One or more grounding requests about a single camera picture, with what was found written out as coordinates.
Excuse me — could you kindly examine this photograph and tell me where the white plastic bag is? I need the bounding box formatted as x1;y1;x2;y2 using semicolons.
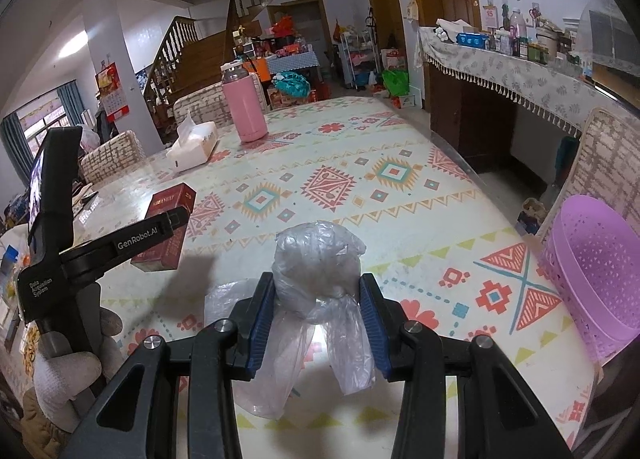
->
77;124;101;150

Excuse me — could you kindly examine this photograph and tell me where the person's left forearm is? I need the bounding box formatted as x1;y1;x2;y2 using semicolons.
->
20;386;81;459

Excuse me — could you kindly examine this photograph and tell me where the sideboard with leaf cloth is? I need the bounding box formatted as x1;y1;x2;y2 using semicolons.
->
417;26;640;190

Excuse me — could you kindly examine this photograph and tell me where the blue box on sideboard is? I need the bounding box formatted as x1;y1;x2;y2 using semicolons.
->
457;31;488;50

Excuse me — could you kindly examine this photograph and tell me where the grey mesh food cover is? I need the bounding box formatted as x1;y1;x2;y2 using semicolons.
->
572;0;640;80

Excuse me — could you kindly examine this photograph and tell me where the wooden staircase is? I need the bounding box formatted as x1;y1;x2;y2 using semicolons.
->
142;0;286;130

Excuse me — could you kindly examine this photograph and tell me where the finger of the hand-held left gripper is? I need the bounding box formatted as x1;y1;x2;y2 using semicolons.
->
62;206;190;280

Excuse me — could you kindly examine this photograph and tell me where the clear plastic bag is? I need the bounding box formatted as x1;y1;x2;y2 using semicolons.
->
204;220;377;420

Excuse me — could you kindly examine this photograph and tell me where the dark red box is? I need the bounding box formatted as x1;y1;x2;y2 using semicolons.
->
130;183;197;272

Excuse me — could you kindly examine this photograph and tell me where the pink insulated bottle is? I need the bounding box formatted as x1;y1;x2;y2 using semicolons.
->
221;61;269;143

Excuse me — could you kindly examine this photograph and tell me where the white shelf rack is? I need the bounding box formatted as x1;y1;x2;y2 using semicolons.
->
340;29;381;90

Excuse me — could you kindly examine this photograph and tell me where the white plastic bottle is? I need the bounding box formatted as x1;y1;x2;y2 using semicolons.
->
510;9;528;57

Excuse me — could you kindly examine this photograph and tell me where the green bag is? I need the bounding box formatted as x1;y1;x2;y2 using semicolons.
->
381;69;411;97

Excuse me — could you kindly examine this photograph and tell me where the white tissue box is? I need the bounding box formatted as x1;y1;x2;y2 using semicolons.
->
165;108;219;172

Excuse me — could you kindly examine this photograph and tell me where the person's left hand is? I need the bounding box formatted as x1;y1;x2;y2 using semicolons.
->
30;306;125;432

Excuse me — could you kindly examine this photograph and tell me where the woven pattern dining chair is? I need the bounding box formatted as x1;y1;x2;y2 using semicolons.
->
172;73;266;128
537;108;640;245
80;130;147;182

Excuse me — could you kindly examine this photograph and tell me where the small table with checked cloth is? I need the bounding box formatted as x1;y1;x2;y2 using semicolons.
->
265;50;321;80

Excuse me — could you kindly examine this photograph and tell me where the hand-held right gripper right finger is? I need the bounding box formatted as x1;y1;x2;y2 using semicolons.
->
359;273;573;459

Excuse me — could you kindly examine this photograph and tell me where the patterned tablecloth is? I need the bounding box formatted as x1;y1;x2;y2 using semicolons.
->
0;96;601;459

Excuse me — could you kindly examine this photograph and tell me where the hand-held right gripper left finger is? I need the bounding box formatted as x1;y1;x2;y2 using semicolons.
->
75;273;277;459

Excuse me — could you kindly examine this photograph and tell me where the teal bag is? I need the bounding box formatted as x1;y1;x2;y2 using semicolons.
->
274;71;311;100

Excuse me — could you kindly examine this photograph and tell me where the purple plastic basket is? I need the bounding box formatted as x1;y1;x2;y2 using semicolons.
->
537;194;640;362

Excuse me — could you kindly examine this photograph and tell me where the red wall calendar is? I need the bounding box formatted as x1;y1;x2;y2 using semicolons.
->
95;62;131;120

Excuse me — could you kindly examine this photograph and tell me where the teal window curtain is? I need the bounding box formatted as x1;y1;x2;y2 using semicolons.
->
55;81;86;127
0;116;31;184

